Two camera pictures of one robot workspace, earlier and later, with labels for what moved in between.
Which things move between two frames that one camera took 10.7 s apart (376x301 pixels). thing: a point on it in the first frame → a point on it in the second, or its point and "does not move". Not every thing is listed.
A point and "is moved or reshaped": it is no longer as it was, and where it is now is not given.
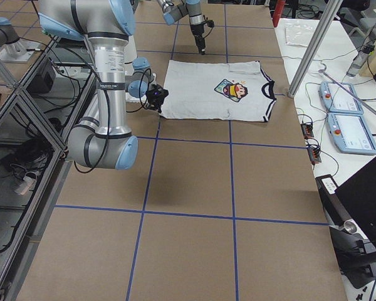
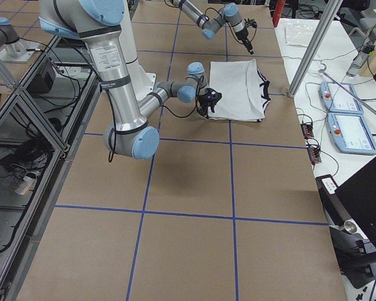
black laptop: [365, 195] does not move
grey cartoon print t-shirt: [233, 91] is moved or reshaped
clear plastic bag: [299, 34] does not move
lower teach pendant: [351, 135] does not move
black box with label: [336, 213] does not move
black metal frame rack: [29, 128] does not move
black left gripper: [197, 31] → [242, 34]
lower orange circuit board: [314, 154] does not move
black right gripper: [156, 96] → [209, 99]
